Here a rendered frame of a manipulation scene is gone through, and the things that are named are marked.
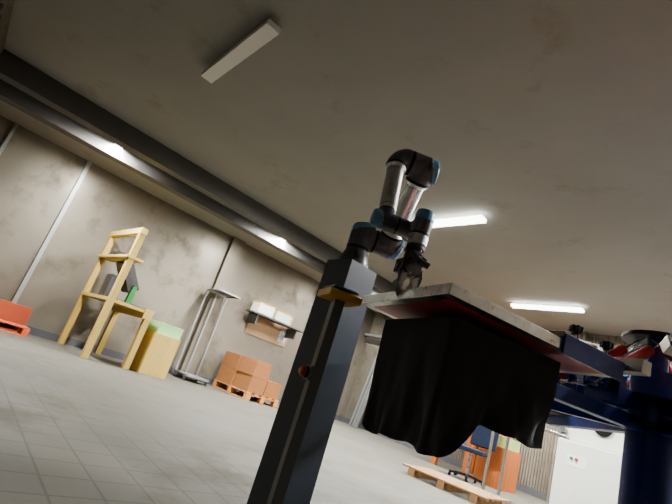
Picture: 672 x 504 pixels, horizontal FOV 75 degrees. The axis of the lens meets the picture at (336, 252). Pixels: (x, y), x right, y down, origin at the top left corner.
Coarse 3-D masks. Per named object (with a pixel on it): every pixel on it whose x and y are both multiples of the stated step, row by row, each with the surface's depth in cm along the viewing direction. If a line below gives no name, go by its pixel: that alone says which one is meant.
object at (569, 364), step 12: (444, 300) 141; (432, 312) 159; (444, 312) 154; (456, 312) 149; (468, 312) 144; (480, 324) 153; (492, 324) 148; (504, 336) 156; (516, 336) 151; (540, 348) 155; (564, 360) 159; (588, 372) 164
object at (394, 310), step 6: (378, 306) 179; (384, 306) 175; (390, 306) 172; (396, 306) 169; (402, 306) 166; (408, 306) 163; (390, 312) 182; (396, 312) 178; (402, 312) 175; (408, 312) 171; (414, 312) 168; (420, 312) 165; (402, 318) 184
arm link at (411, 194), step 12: (420, 156) 199; (408, 168) 199; (420, 168) 198; (432, 168) 198; (408, 180) 203; (420, 180) 200; (432, 180) 201; (408, 192) 205; (420, 192) 205; (408, 204) 207; (408, 216) 210; (384, 240) 215; (396, 240) 214; (372, 252) 219; (384, 252) 217; (396, 252) 216
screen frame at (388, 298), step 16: (416, 288) 151; (432, 288) 142; (448, 288) 134; (368, 304) 182; (384, 304) 172; (464, 304) 137; (480, 304) 137; (496, 320) 142; (512, 320) 141; (528, 336) 146; (544, 336) 145; (560, 352) 151; (592, 368) 157
